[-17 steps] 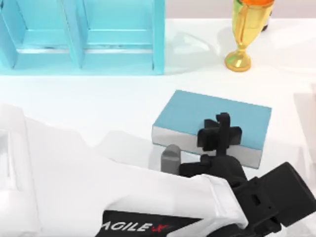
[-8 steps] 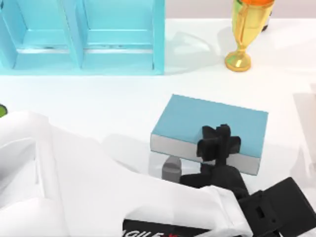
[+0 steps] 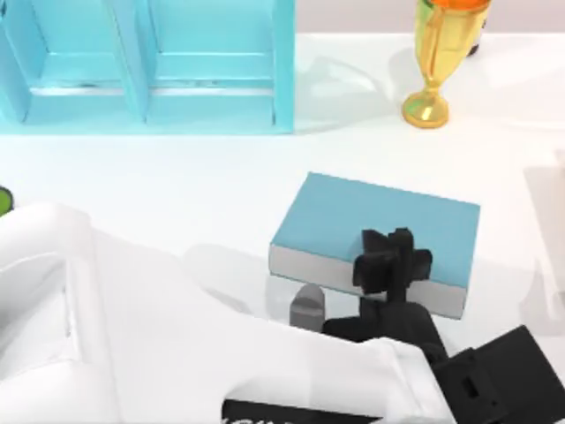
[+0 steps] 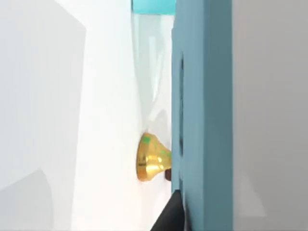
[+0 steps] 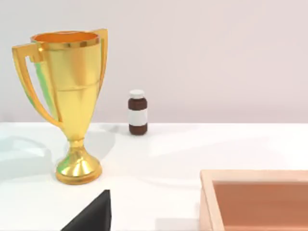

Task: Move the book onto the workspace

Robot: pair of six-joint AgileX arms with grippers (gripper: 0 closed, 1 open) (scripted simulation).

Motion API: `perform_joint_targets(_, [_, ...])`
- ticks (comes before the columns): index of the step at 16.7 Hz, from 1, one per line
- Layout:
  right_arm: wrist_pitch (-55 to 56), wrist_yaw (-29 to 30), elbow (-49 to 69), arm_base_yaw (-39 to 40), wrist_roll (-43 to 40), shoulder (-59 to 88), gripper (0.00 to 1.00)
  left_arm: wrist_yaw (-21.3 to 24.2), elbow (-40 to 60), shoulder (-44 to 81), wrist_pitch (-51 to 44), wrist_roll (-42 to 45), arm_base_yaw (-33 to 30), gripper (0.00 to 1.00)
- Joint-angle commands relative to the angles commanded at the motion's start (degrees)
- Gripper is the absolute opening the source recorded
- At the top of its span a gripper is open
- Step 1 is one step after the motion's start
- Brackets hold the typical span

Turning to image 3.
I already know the blue book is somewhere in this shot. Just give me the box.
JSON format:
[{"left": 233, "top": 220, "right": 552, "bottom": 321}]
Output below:
[{"left": 267, "top": 171, "right": 482, "bottom": 321}]

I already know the gold trophy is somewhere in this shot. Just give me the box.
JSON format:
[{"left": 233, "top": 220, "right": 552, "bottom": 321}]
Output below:
[{"left": 402, "top": 0, "right": 493, "bottom": 131}]

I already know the light blue rack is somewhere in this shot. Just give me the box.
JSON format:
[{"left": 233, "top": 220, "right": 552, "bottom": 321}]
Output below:
[{"left": 0, "top": 0, "right": 296, "bottom": 136}]

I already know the green round object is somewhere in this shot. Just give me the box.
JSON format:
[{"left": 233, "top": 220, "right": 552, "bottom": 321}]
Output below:
[{"left": 0, "top": 186, "right": 16, "bottom": 216}]

